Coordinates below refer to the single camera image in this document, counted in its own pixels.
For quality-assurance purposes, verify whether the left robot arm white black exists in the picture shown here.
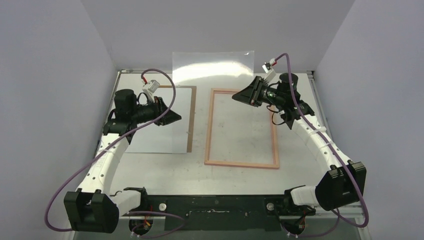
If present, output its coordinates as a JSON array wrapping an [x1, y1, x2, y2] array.
[[63, 89, 182, 234]]

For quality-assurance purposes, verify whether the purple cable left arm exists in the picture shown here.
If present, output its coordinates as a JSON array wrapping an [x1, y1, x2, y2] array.
[[43, 68, 186, 239]]

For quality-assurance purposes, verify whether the brown frame backing board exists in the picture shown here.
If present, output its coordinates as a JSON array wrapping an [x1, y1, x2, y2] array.
[[154, 85, 197, 154]]

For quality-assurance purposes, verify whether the white photo paper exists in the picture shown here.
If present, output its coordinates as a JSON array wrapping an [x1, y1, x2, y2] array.
[[126, 86, 197, 154]]

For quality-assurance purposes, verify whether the light wooden picture frame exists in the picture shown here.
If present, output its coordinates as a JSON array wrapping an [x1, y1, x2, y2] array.
[[204, 88, 280, 170]]

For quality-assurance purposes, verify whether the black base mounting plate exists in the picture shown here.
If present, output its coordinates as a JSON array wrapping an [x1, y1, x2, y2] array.
[[128, 194, 316, 232]]

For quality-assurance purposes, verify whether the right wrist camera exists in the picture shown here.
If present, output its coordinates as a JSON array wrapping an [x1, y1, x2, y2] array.
[[262, 62, 276, 83]]

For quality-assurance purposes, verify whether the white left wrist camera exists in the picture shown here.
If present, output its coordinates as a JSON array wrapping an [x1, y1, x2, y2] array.
[[142, 79, 160, 95]]

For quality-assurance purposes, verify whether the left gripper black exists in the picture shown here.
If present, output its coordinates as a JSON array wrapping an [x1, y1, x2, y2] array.
[[131, 96, 182, 126]]

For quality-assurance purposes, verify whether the aluminium rail front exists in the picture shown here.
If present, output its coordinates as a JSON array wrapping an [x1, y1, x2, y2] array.
[[68, 195, 368, 220]]

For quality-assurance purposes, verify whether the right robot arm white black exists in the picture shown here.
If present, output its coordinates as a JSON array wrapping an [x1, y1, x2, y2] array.
[[231, 73, 367, 215]]

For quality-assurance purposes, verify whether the clear plastic sheet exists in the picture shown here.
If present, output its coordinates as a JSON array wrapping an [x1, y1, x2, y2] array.
[[172, 50, 255, 84]]

